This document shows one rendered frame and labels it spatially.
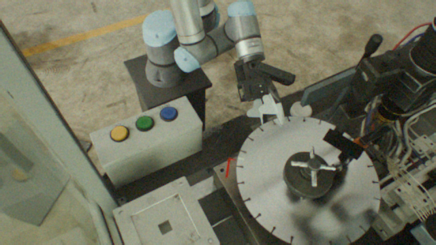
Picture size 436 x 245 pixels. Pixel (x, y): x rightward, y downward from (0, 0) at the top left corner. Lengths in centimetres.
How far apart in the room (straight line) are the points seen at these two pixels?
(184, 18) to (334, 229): 61
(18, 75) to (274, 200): 53
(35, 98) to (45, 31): 228
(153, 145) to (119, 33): 180
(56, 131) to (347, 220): 59
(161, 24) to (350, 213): 73
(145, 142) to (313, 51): 187
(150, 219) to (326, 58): 199
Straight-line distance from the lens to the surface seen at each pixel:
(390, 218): 94
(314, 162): 71
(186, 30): 86
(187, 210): 74
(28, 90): 46
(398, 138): 95
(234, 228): 89
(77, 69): 237
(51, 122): 52
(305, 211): 72
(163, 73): 109
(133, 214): 75
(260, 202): 71
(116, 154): 83
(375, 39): 58
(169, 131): 84
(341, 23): 284
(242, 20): 87
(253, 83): 84
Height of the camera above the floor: 161
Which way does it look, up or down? 56 degrees down
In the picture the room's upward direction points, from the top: 5 degrees clockwise
